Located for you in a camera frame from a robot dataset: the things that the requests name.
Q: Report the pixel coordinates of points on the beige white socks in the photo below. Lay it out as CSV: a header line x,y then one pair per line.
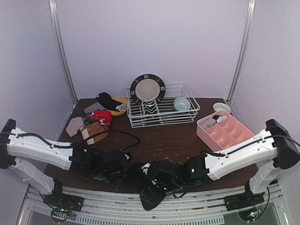
x,y
121,108

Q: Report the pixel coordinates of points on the blue patterned yellow bowl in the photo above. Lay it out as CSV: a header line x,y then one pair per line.
x,y
221,107

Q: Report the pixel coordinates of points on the brown underwear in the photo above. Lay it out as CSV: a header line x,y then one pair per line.
x,y
93,129

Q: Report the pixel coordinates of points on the dark rimmed beige plate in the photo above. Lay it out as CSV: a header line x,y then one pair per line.
x,y
147,86

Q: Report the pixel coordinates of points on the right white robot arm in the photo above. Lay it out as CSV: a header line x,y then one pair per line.
x,y
273,146

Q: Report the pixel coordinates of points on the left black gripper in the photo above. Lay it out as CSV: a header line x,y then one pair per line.
x,y
131,172

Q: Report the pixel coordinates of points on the white wire dish rack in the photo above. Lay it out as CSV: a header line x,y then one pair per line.
x,y
152,112

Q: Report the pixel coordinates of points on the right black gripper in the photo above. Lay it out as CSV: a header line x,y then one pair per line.
x,y
153,191

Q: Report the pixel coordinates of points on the left aluminium frame post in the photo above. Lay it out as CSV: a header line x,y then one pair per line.
x,y
62,54

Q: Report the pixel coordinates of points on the right aluminium frame post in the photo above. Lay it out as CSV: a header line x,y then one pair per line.
x,y
243,50

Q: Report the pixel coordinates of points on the black cloth on plate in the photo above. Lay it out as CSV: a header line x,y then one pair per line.
x,y
107,102

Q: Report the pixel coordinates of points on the pink divided organizer box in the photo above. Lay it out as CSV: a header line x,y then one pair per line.
x,y
225,134

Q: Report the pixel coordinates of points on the black and white rolled underwear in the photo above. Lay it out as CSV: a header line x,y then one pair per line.
x,y
219,118

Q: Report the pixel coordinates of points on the red underwear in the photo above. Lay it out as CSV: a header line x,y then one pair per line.
x,y
104,117

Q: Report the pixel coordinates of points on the grey striped underwear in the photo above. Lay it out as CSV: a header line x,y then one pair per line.
x,y
94,107

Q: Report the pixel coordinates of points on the aluminium frame post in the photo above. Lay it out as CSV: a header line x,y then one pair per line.
x,y
62,54
243,50

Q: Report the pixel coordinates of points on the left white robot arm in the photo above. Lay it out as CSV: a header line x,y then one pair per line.
x,y
17,147

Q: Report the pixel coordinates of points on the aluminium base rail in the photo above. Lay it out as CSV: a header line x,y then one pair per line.
x,y
233,206

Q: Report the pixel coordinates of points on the beige underwear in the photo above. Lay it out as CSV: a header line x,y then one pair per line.
x,y
75,125

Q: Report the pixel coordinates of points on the light blue ceramic bowl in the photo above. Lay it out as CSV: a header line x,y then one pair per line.
x,y
181,104

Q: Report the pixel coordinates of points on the grey rolled underwear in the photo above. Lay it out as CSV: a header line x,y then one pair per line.
x,y
208,123

